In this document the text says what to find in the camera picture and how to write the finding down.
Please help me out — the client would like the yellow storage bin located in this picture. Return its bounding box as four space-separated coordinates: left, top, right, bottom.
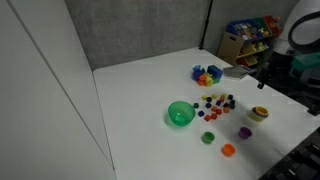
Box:
242 54 260 67
240 41 269 56

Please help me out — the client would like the yellow toy block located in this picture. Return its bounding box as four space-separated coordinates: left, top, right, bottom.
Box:
204 74 215 88

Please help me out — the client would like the blue toy block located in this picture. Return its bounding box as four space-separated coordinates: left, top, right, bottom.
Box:
206 64 224 80

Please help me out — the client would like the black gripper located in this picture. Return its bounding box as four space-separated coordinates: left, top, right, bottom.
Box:
256 65 298 90

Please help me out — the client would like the purple toy block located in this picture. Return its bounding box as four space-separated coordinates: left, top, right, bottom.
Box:
192 68 205 81

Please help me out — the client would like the small yellow cup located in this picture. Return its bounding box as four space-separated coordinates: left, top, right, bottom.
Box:
254 105 270 117

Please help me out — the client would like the teal camera mount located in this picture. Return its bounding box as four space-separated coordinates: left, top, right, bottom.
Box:
291 52 320 72

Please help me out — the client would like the orange toy piece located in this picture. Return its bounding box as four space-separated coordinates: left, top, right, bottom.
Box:
196 74 207 87

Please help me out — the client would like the small purple cup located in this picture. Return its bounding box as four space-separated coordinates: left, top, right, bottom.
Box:
237 126 253 140

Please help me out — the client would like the blue storage bin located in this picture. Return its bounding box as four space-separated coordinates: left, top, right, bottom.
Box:
226 19 258 36

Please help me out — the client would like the wooden toy shelf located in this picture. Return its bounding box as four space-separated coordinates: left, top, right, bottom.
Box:
216 14 282 68

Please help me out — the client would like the small green cup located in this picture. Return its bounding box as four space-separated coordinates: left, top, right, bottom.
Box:
201 131 216 145

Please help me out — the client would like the green storage bin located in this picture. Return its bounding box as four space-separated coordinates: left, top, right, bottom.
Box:
254 16 268 30

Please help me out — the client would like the large green bowl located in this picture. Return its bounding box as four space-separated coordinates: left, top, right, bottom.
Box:
167 100 197 128

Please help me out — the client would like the black tripod pole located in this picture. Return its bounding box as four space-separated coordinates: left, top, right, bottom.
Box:
198 0 215 51

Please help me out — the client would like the grey metal plate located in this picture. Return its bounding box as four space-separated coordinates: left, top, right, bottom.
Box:
222 64 258 81

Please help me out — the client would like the lime stacking cup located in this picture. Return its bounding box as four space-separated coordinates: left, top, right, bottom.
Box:
247 108 269 123

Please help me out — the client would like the small orange cup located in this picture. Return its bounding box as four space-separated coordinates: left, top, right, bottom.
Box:
221 143 237 158

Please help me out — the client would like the red storage bin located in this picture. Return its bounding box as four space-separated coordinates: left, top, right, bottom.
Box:
264 14 281 35

